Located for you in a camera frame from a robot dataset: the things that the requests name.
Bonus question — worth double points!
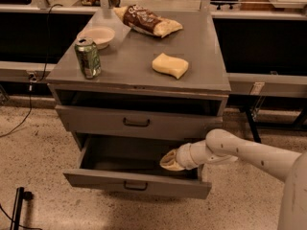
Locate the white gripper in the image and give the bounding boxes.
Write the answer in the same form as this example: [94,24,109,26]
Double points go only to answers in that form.
[160,141,206,172]

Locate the grey drawer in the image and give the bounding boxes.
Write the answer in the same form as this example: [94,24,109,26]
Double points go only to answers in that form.
[63,135,212,199]
[56,105,223,141]

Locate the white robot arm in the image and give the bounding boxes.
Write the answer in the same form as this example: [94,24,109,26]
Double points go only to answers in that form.
[160,128,307,230]

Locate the grey top drawer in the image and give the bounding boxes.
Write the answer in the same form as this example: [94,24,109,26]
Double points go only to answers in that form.
[56,105,223,141]

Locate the grey drawer cabinet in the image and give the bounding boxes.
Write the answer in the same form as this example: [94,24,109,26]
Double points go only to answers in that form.
[47,10,230,145]

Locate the yellow sponge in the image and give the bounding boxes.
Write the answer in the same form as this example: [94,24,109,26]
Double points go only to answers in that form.
[152,53,189,80]

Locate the black table leg right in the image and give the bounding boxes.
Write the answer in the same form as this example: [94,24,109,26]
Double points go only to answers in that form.
[242,107,307,143]

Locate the green soda can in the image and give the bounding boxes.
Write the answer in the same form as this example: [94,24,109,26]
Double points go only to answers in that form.
[74,37,101,79]

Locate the white bowl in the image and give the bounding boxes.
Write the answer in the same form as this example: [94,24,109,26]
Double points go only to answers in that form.
[77,26,115,50]

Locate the brown chip bag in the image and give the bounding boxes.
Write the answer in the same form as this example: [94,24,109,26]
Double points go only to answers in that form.
[113,5,183,38]

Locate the black stand leg left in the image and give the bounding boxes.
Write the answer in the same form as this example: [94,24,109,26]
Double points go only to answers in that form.
[0,187,42,230]

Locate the black power cable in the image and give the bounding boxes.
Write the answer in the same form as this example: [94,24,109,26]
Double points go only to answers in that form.
[0,3,64,139]

